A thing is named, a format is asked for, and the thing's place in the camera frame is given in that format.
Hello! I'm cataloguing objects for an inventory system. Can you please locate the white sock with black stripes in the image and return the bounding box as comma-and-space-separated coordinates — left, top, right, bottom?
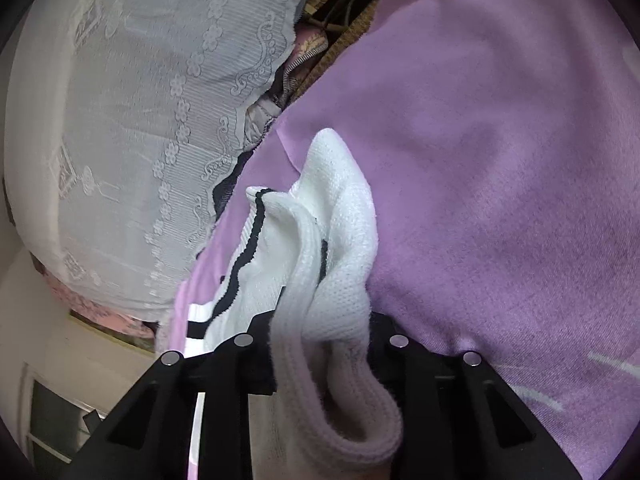
184, 129, 402, 479

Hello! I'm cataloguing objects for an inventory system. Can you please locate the pink floral curtain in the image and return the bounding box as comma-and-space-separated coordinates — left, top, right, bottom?
30, 254, 157, 346

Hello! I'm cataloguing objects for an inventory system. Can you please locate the purple cartoon bed cover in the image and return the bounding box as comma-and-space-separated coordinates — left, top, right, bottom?
171, 0, 639, 479

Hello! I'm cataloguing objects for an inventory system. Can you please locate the white lace cloth cover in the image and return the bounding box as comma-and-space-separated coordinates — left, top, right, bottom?
4, 0, 304, 321

